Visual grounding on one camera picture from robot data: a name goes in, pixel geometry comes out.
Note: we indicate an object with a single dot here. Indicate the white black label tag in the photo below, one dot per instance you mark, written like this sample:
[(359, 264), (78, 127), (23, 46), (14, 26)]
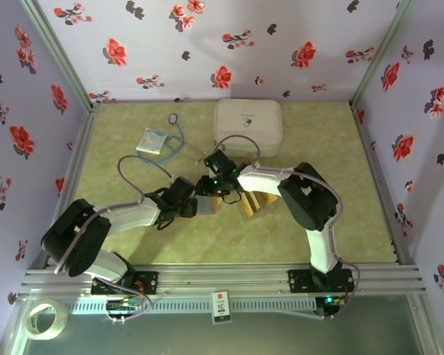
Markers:
[(221, 307)]

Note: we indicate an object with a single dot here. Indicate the aluminium side rail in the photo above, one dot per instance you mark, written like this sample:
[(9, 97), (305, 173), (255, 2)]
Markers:
[(381, 177), (72, 174)]

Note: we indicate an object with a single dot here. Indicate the aluminium frame post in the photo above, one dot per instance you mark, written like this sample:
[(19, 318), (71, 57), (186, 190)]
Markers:
[(385, 51), (59, 55)]

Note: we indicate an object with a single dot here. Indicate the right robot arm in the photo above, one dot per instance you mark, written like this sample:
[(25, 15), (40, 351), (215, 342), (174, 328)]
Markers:
[(262, 179)]

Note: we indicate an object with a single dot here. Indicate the white blue sealed packet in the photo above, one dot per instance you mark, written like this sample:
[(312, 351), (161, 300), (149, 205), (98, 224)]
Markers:
[(151, 141)]

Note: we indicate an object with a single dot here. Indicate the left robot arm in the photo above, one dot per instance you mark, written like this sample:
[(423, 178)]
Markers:
[(129, 218)]

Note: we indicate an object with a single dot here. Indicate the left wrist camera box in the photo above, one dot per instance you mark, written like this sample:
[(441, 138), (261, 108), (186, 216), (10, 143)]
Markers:
[(181, 189)]

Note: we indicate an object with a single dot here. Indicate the clear tape roll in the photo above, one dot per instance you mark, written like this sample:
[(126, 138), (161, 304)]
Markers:
[(62, 321)]

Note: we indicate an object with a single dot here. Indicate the small controller board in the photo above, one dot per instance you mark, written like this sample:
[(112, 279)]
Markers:
[(329, 303), (124, 305)]

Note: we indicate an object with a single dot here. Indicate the wooden card rack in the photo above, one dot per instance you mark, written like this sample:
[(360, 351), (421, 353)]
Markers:
[(251, 209)]

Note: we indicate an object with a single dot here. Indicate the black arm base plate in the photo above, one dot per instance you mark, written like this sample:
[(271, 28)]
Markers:
[(148, 283), (299, 281)]

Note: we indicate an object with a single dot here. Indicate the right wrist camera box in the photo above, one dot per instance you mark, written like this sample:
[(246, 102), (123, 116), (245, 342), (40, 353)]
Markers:
[(219, 161)]

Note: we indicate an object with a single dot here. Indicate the pink card holder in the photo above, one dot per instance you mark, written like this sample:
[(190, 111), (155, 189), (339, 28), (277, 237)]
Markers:
[(207, 206)]

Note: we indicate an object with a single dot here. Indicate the blue stethoscope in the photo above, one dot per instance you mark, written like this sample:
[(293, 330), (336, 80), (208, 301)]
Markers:
[(182, 133)]

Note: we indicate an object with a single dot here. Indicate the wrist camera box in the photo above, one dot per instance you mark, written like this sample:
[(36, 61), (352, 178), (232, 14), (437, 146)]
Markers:
[(219, 161), (181, 189)]

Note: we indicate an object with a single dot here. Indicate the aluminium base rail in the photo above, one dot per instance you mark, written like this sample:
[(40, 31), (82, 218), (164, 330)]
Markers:
[(225, 277)]

